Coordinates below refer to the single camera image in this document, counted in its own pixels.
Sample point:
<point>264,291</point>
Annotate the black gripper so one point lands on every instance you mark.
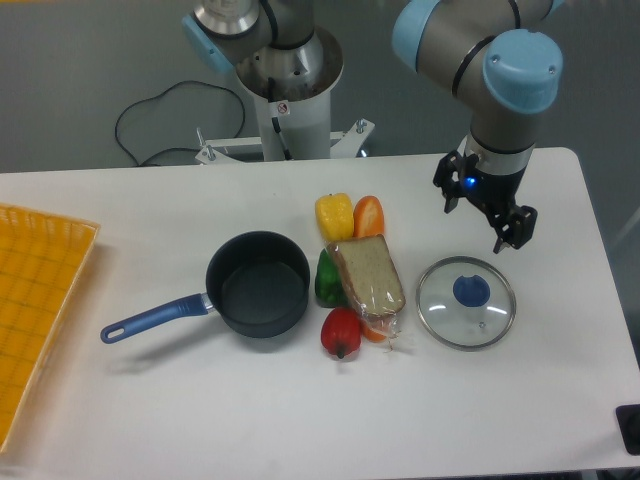
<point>489,180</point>

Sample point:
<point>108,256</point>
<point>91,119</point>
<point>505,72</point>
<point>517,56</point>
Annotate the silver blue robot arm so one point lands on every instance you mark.
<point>487,54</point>

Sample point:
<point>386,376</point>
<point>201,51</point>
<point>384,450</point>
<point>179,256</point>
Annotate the toast slice in plastic bag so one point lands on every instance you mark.
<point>370,281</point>

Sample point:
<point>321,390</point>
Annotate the glass lid with blue knob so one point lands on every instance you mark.
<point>465,303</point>

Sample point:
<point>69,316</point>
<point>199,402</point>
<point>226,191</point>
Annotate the orange bell pepper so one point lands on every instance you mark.
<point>368,217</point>

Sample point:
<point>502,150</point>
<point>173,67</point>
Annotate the yellow bell pepper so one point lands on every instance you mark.
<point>334,217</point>

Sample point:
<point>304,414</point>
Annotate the small orange carrot piece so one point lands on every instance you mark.
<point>373,334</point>

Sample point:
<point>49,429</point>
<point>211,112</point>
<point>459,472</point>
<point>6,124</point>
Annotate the green bell pepper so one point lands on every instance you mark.
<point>328,286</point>

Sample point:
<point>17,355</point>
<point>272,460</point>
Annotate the red bell pepper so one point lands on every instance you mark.
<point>340,333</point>

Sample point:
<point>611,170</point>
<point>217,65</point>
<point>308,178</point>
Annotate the black object at table edge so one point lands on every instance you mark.
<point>628,418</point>

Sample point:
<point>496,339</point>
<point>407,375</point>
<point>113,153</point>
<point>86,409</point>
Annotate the yellow woven basket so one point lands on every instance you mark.
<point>42,257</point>

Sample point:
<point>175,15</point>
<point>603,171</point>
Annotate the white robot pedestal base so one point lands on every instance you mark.
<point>291,91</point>

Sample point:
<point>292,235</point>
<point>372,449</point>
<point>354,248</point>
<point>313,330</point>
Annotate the dark saucepan with blue handle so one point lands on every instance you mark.
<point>258,282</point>

